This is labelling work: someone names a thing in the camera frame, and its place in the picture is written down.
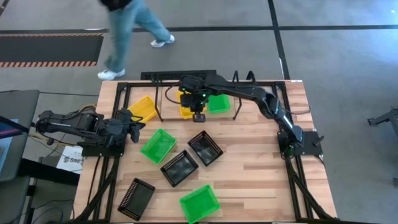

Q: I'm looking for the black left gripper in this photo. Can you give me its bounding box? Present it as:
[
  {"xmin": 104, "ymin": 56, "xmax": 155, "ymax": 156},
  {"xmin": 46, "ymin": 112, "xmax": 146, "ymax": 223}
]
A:
[{"xmin": 106, "ymin": 116, "xmax": 147, "ymax": 144}]

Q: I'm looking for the yellow plastic slotted basket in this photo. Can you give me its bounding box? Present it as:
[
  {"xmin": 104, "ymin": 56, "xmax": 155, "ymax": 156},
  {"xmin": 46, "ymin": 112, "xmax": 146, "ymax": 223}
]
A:
[
  {"xmin": 127, "ymin": 95, "xmax": 159, "ymax": 124},
  {"xmin": 179, "ymin": 91, "xmax": 206, "ymax": 118},
  {"xmin": 178, "ymin": 91, "xmax": 206, "ymax": 119}
]

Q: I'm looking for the green plastic slotted basket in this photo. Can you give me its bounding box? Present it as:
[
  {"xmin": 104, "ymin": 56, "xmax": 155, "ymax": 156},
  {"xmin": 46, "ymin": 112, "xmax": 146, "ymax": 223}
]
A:
[
  {"xmin": 207, "ymin": 93, "xmax": 231, "ymax": 114},
  {"xmin": 140, "ymin": 128, "xmax": 178, "ymax": 165},
  {"xmin": 178, "ymin": 184, "xmax": 221, "ymax": 224}
]

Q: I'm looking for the black plastic slotted basket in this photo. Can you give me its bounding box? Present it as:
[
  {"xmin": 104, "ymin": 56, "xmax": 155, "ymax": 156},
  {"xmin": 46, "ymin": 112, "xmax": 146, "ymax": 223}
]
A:
[
  {"xmin": 160, "ymin": 149, "xmax": 200, "ymax": 189},
  {"xmin": 187, "ymin": 129, "xmax": 224, "ymax": 167},
  {"xmin": 117, "ymin": 177, "xmax": 156, "ymax": 222}
]

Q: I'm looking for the white printed paper sheet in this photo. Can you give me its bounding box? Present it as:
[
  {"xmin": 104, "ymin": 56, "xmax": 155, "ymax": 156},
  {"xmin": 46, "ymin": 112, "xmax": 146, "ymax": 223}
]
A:
[{"xmin": 57, "ymin": 145, "xmax": 84, "ymax": 174}]

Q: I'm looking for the person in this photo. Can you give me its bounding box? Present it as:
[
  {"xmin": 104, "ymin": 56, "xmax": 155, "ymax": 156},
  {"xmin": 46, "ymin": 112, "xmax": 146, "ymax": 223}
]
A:
[{"xmin": 97, "ymin": 0, "xmax": 176, "ymax": 81}]

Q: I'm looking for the grey desk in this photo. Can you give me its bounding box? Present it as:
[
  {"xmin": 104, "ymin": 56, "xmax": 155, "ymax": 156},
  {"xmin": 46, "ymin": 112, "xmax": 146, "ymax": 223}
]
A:
[{"xmin": 0, "ymin": 89, "xmax": 40, "ymax": 183}]

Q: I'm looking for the black mat with hazard stripes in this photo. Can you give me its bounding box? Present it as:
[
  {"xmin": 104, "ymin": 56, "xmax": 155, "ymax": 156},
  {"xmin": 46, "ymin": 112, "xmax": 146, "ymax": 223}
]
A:
[{"xmin": 0, "ymin": 32, "xmax": 105, "ymax": 68}]

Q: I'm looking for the black tripod stand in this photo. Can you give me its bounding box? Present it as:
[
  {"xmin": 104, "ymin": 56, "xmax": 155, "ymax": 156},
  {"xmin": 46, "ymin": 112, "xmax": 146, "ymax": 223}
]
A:
[{"xmin": 368, "ymin": 107, "xmax": 398, "ymax": 136}]

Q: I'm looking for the wooden shelf with black frame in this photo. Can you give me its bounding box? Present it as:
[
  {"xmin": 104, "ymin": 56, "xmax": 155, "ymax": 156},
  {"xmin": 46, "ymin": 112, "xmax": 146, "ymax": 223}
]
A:
[{"xmin": 151, "ymin": 81, "xmax": 244, "ymax": 123}]

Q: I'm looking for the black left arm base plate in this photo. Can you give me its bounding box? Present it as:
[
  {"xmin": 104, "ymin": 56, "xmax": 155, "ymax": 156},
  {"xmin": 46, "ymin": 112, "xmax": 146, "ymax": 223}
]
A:
[{"xmin": 77, "ymin": 132, "xmax": 127, "ymax": 157}]

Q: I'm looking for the yellow cable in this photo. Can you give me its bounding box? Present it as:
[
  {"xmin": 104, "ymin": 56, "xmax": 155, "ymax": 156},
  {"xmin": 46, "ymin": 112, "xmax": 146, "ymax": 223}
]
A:
[{"xmin": 74, "ymin": 104, "xmax": 98, "ymax": 114}]

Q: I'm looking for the black aluminium table frame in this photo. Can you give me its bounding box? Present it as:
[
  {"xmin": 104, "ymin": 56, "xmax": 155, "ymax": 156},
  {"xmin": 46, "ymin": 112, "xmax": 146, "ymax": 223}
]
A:
[{"xmin": 72, "ymin": 80, "xmax": 340, "ymax": 224}]

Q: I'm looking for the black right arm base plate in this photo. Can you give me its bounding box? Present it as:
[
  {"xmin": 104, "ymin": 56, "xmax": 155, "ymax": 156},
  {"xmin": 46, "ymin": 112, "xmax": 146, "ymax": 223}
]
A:
[{"xmin": 277, "ymin": 130, "xmax": 324, "ymax": 156}]

